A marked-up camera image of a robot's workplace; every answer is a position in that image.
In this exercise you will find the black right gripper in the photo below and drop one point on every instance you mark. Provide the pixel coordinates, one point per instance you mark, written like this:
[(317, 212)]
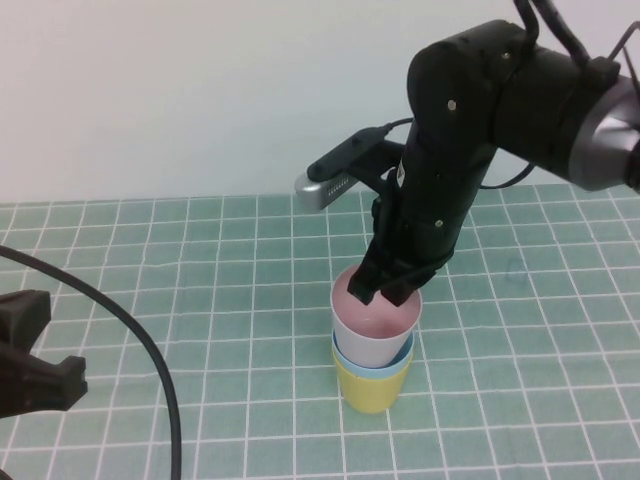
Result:
[(430, 200)]

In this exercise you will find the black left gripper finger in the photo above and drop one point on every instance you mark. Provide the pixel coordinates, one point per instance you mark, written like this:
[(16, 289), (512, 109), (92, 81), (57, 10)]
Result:
[(50, 385), (25, 317)]

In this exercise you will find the pink plastic cup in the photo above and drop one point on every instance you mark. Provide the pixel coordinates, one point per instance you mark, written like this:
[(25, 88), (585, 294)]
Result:
[(365, 345)]

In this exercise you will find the light blue plastic cup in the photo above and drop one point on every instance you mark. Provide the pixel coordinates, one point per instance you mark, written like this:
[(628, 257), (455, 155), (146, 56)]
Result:
[(400, 367)]

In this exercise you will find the yellow plastic cup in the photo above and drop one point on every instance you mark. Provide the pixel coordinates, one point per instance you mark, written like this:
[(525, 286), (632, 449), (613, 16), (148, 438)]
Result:
[(370, 395)]

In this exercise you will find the green white grid tablecloth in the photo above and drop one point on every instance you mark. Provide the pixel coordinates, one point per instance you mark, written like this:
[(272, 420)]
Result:
[(250, 250)]

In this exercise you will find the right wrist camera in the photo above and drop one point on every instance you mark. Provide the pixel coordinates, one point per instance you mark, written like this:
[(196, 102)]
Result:
[(325, 185)]

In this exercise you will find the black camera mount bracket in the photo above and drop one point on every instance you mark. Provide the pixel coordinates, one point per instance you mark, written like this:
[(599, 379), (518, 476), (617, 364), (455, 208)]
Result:
[(377, 165)]

